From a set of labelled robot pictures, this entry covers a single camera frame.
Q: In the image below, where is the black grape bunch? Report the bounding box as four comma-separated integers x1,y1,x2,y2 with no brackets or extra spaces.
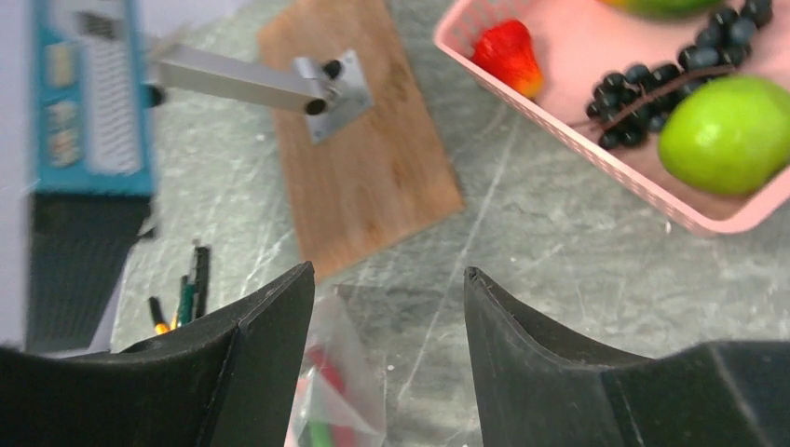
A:
586,1,774,150

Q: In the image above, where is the orange green mango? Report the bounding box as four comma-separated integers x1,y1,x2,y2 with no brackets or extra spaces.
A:
600,0,722,20

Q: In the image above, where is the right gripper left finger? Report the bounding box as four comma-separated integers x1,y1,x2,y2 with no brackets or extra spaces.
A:
1,262,315,446

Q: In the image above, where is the red wax apple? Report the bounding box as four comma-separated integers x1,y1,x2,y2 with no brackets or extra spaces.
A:
470,19,544,100

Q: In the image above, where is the green handled screwdriver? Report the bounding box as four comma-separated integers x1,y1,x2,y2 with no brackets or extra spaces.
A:
173,245,211,328

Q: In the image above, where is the dark tilted monitor panel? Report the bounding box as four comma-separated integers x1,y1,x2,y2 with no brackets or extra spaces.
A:
23,1,156,356

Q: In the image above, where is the wooden base board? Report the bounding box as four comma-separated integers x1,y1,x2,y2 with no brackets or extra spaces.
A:
258,1,464,279

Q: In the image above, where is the pink perforated plastic basket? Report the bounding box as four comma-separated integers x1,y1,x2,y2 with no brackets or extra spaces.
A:
434,1,789,235

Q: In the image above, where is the red chili pepper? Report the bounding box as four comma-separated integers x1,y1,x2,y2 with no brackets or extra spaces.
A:
306,345,356,447

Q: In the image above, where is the clear zip top bag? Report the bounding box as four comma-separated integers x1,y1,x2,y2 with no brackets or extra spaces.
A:
284,295,387,447

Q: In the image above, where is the green apple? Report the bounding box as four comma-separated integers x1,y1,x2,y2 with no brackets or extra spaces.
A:
658,75,789,196

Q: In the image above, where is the silver monitor stand bracket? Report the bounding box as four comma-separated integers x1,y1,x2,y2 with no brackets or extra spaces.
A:
148,41,374,144

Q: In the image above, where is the long green chili pepper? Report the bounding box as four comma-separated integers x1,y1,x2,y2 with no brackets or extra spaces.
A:
304,421,334,447

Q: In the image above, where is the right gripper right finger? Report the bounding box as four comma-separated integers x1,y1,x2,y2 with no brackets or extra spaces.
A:
464,267,789,447

